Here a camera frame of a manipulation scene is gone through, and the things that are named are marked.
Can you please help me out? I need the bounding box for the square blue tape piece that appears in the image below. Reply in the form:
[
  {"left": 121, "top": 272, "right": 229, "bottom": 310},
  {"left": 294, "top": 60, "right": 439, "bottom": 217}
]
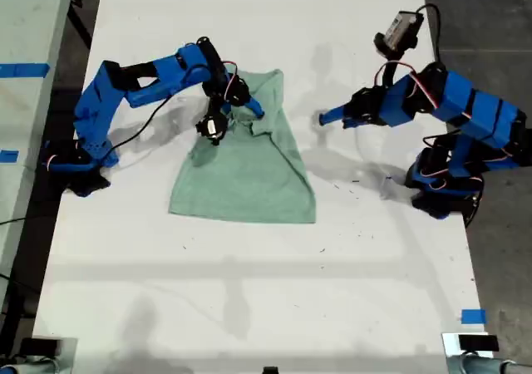
[{"left": 461, "top": 308, "right": 487, "bottom": 325}]

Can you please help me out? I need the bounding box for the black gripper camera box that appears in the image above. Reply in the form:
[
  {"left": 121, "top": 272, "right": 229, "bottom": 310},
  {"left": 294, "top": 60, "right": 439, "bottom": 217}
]
[
  {"left": 372, "top": 10, "right": 426, "bottom": 56},
  {"left": 195, "top": 111, "right": 230, "bottom": 147}
]

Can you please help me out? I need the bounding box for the pale side table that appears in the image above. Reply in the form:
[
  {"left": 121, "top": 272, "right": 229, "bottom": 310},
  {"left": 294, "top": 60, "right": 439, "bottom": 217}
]
[{"left": 0, "top": 0, "right": 76, "bottom": 279}]

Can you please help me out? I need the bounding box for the pale green T-shirt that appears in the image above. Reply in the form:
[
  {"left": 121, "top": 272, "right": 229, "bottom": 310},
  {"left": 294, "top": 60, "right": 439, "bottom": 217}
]
[{"left": 168, "top": 68, "right": 318, "bottom": 224}]

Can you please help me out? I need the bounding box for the long blue tape strip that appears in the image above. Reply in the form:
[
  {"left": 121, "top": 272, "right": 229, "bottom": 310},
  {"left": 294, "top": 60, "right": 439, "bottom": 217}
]
[{"left": 0, "top": 62, "right": 51, "bottom": 79}]

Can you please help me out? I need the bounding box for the black camera cable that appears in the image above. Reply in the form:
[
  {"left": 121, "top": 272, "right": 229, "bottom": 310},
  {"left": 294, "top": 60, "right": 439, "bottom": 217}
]
[
  {"left": 415, "top": 2, "right": 442, "bottom": 66},
  {"left": 106, "top": 93, "right": 178, "bottom": 150}
]

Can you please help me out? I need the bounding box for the black stand leg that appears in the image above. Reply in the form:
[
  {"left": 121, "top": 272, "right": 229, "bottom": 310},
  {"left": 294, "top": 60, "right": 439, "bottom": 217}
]
[{"left": 66, "top": 0, "right": 95, "bottom": 51}]

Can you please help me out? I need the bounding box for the small black box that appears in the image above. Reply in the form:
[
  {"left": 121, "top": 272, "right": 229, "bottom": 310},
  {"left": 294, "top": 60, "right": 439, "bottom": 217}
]
[{"left": 458, "top": 334, "right": 500, "bottom": 352}]

